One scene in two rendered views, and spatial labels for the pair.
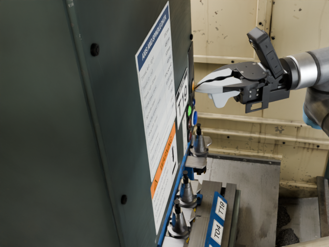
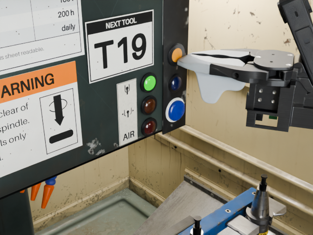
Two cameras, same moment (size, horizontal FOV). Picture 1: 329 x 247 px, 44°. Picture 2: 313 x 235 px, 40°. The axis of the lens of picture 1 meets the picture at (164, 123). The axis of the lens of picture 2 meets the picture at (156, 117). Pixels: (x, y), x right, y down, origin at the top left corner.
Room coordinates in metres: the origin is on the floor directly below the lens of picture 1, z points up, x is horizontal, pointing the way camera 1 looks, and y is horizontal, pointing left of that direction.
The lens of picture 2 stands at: (0.21, -0.32, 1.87)
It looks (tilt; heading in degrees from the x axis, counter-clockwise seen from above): 26 degrees down; 31
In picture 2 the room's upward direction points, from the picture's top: straight up
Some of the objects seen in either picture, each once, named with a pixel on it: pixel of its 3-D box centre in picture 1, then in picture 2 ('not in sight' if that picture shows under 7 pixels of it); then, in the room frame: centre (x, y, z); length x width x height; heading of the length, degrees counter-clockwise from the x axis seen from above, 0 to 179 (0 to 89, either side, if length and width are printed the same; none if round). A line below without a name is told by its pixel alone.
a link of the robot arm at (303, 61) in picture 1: (296, 70); not in sight; (0.75, -0.29, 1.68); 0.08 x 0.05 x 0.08; 13
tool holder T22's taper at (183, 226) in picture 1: (178, 218); not in sight; (0.72, -0.01, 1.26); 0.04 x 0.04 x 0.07
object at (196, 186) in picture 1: (190, 186); not in sight; (0.88, -0.06, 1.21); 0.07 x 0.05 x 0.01; 73
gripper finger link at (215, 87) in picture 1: (218, 95); (209, 81); (0.69, -0.12, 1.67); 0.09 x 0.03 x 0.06; 103
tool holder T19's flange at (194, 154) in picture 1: (199, 151); (259, 216); (1.03, -0.11, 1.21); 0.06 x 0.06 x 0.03
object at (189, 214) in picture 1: (182, 213); not in sight; (0.77, -0.03, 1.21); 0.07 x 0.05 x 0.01; 73
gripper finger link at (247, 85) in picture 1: (241, 83); (246, 70); (0.69, -0.16, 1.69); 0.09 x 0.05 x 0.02; 103
